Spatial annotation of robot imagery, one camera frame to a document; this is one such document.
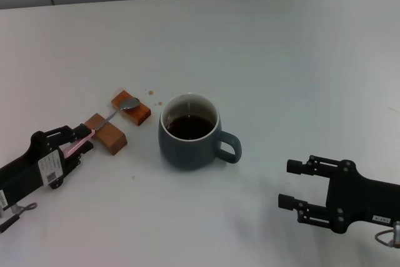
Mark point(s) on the grey ceramic mug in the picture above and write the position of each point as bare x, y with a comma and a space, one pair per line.
187, 156

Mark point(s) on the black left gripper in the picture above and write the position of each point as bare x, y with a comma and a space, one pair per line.
31, 167

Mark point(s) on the dark coffee liquid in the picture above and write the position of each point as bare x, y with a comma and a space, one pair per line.
190, 127

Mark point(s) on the brown matte wooden block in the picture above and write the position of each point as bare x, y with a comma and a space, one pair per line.
112, 142

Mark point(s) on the orange glossy wooden block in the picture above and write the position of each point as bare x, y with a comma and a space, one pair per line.
139, 117

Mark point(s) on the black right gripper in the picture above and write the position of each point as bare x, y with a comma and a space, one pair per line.
368, 201

